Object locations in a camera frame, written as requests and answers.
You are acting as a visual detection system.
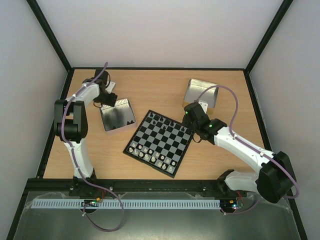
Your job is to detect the silver tin with pieces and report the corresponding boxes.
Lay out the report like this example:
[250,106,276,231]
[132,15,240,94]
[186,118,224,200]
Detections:
[100,98,138,135]

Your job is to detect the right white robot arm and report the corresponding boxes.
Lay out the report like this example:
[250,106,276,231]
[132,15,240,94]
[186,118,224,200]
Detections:
[182,102,297,204]

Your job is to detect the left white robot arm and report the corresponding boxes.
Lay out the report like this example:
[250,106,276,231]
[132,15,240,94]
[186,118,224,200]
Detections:
[53,70,118,181]

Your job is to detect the pile of black chess pieces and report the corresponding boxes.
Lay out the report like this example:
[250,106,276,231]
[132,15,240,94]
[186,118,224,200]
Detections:
[112,120,135,130]

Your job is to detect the black silver chess board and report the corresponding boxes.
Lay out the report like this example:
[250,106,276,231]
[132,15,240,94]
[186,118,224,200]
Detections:
[123,110,194,178]

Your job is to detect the empty gold silver tin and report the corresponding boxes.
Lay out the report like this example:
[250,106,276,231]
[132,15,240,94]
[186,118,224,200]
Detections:
[182,78,218,115]

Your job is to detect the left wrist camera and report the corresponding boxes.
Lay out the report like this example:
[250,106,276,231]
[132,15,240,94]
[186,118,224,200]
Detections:
[105,81,116,94]

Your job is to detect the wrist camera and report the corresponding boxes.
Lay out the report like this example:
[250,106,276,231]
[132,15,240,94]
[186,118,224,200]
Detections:
[198,100,208,114]
[105,81,116,94]

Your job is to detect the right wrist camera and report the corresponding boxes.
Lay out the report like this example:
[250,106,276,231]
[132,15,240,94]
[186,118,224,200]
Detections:
[198,100,208,114]

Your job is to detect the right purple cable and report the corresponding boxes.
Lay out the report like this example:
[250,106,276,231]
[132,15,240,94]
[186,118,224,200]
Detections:
[192,85,300,216]

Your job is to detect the black frame rail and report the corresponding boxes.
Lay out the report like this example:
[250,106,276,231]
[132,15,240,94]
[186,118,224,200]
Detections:
[23,178,247,199]

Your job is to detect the light blue cable duct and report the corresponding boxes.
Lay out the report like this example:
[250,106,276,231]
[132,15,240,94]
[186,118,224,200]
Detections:
[30,199,221,210]

